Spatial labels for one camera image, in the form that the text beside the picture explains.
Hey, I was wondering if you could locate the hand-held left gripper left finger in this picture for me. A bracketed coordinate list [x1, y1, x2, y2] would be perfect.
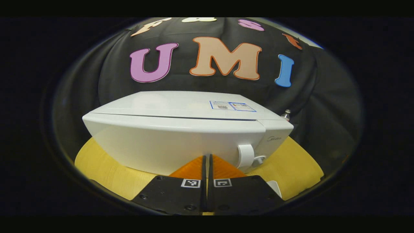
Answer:
[131, 155, 207, 216]

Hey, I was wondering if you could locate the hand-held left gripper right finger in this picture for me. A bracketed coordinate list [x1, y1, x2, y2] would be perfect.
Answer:
[207, 154, 285, 216]

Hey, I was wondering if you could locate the white microwave oven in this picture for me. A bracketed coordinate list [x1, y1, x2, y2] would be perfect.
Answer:
[82, 91, 294, 177]

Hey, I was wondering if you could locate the white rectangular plate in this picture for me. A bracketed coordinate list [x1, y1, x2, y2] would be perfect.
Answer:
[267, 181, 282, 198]

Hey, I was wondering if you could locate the black backdrop cloth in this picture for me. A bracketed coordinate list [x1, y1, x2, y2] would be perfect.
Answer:
[49, 17, 363, 182]

